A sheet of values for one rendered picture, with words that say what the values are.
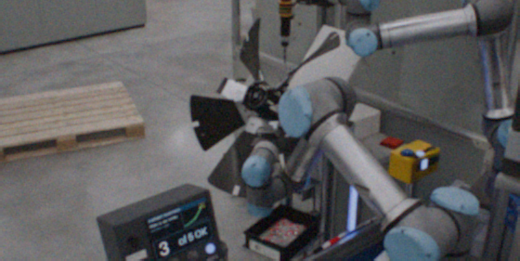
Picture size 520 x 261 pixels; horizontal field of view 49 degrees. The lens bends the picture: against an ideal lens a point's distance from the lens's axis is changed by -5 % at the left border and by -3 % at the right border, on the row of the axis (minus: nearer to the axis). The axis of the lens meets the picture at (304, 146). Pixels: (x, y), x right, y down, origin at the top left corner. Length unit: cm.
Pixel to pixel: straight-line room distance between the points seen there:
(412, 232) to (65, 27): 655
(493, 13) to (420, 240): 70
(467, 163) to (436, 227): 117
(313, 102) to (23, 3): 611
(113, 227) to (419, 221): 67
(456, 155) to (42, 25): 576
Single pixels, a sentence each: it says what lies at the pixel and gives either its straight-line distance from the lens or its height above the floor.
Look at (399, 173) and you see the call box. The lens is 206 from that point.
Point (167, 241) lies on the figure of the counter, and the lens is 142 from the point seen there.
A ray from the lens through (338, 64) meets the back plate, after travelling 232.
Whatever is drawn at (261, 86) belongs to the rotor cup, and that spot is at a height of 125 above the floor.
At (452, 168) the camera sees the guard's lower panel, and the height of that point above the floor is 82.
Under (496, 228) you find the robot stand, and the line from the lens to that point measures 167.
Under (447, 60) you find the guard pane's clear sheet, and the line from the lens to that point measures 245.
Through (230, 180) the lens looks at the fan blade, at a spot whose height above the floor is 97.
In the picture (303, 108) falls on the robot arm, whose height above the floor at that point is 145.
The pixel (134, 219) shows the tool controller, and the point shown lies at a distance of 137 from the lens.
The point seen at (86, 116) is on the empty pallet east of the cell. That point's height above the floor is 14.
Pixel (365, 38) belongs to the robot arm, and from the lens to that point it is 163.
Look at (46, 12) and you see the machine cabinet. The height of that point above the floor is 41.
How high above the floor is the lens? 198
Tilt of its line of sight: 26 degrees down
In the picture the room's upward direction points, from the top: 1 degrees clockwise
